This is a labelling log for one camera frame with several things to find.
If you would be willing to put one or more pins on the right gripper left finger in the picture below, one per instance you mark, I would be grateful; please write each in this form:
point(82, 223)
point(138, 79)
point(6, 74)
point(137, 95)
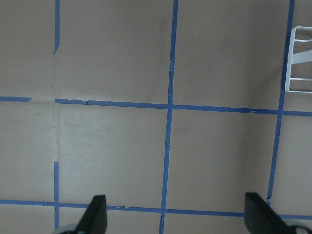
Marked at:
point(94, 220)

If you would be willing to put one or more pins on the white wire cup rack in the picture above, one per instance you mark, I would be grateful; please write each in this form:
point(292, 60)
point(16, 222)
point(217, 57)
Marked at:
point(297, 58)

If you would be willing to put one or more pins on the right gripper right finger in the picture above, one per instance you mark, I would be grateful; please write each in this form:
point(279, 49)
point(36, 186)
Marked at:
point(259, 218)

